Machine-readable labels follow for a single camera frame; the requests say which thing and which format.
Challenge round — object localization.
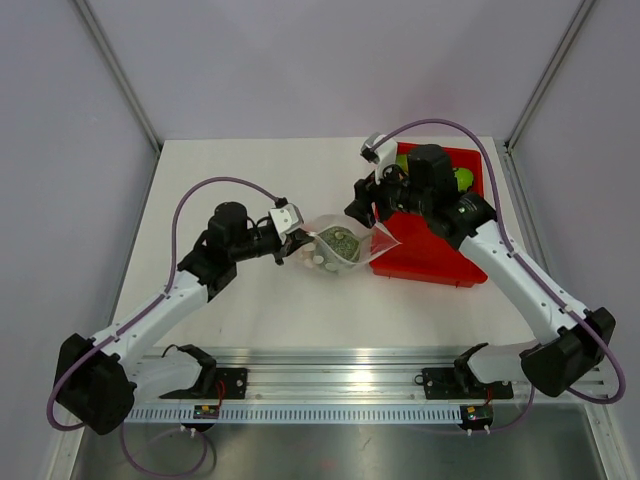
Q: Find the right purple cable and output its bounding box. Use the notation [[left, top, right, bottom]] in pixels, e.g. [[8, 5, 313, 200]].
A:
[[374, 118, 627, 435]]

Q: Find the green orange mango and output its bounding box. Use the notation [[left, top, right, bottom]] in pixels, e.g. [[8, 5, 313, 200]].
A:
[[396, 155, 408, 173]]

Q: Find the right frame post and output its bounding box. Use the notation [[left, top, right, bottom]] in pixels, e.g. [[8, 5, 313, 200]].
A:
[[504, 0, 599, 155]]

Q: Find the clear zip top bag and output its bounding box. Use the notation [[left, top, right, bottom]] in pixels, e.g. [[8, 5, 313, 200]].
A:
[[294, 214, 401, 275]]

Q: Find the left frame post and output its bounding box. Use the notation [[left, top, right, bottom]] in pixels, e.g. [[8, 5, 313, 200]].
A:
[[73, 0, 164, 154]]

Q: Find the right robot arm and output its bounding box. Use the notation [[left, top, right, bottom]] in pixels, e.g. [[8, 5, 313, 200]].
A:
[[345, 144, 616, 397]]

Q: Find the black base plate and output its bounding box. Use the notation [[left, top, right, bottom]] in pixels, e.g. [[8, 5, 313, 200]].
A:
[[413, 367, 514, 400], [160, 367, 249, 400]]

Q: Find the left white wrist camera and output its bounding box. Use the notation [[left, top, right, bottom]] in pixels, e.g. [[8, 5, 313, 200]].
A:
[[268, 203, 304, 238]]

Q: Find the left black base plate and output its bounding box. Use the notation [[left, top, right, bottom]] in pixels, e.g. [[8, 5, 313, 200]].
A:
[[160, 367, 249, 400]]

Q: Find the red plastic tray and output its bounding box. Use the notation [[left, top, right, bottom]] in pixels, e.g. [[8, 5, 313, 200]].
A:
[[370, 147, 487, 288]]

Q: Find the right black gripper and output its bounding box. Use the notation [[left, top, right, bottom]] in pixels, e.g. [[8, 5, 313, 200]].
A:
[[346, 155, 432, 229]]

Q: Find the white slotted cable duct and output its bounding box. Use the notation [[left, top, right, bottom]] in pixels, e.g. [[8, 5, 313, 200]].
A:
[[126, 403, 461, 425]]

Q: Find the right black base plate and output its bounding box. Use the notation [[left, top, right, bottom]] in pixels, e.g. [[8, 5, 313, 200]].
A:
[[413, 367, 514, 400]]

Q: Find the green netted melon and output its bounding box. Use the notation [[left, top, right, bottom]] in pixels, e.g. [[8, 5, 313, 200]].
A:
[[319, 226, 361, 262]]

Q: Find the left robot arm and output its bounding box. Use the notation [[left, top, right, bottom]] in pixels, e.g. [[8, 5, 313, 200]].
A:
[[46, 198, 311, 435]]

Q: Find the frame post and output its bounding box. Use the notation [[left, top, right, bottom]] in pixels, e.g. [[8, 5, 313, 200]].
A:
[[504, 0, 599, 155], [73, 0, 164, 154]]

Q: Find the left controller board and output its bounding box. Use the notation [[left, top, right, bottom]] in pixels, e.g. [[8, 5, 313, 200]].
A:
[[193, 405, 220, 420]]

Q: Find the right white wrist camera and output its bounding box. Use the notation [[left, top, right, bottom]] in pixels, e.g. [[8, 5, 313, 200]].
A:
[[360, 133, 398, 183]]

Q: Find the controller board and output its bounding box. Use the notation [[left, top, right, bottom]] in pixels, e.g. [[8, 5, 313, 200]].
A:
[[193, 405, 220, 420], [459, 404, 494, 432]]

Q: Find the aluminium rail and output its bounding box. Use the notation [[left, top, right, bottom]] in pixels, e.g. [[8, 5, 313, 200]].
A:
[[134, 347, 611, 405]]

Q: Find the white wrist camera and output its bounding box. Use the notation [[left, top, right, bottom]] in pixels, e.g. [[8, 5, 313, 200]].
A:
[[268, 203, 304, 238], [360, 133, 398, 183]]

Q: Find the green round fruit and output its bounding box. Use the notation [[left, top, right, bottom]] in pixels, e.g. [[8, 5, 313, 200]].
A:
[[453, 168, 475, 193]]

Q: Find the right controller board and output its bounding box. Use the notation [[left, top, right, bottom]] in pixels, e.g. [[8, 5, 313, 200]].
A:
[[459, 404, 494, 432]]

